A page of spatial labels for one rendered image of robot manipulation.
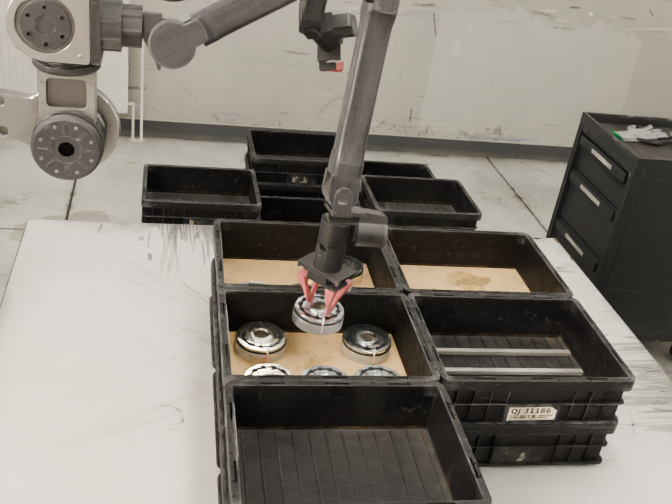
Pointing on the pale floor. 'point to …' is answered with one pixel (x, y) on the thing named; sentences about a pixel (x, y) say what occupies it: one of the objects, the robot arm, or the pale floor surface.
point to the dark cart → (621, 219)
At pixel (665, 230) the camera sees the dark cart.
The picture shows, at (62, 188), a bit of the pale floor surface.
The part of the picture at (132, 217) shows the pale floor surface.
